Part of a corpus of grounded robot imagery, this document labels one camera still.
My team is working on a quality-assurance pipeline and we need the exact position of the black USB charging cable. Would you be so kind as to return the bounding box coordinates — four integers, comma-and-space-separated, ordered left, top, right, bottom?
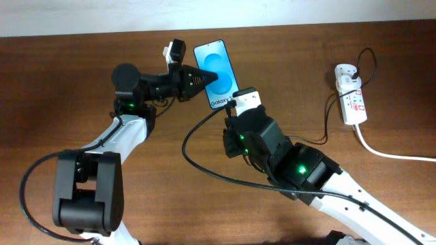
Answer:
223, 47, 377, 146

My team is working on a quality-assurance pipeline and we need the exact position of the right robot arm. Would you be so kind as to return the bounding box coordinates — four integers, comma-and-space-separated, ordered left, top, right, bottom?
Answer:
223, 105, 435, 244

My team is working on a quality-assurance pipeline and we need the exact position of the white USB charger adapter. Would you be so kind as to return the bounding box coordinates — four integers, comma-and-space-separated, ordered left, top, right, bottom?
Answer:
336, 75, 362, 92

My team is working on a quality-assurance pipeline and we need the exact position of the blue-screen Samsung smartphone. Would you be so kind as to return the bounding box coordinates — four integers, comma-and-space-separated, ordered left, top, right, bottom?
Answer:
193, 39, 239, 110

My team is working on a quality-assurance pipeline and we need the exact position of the white power strip cord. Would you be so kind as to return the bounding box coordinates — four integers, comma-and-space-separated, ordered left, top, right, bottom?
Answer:
353, 123, 436, 163

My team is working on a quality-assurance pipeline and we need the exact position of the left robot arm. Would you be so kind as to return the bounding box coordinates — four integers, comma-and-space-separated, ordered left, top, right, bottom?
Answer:
52, 63, 218, 244

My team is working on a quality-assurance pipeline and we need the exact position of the white power strip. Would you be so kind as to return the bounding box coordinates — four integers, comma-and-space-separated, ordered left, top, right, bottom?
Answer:
334, 64, 367, 125

